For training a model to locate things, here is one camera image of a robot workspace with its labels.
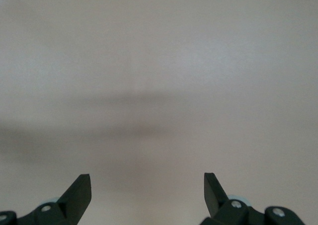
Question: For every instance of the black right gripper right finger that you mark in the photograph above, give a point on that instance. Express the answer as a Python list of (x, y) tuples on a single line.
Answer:
[(214, 197)]

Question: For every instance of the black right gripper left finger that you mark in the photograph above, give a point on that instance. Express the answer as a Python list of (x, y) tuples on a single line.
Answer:
[(74, 200)]

